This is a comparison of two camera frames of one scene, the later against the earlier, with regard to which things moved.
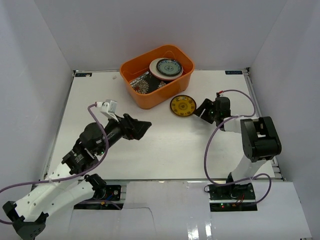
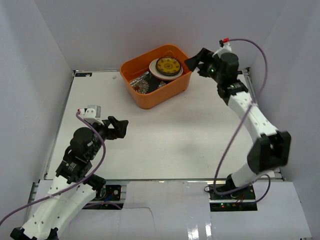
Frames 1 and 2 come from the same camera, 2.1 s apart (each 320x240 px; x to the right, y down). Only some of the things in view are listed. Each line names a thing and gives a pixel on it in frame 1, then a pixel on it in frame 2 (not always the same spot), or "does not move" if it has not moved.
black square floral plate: [146, 83] does not move
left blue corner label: [83, 74] does not move
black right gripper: [207, 105] → [203, 55]
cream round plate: [154, 72] does not move
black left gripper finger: [135, 128] → [120, 127]
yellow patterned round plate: [183, 105] → [168, 65]
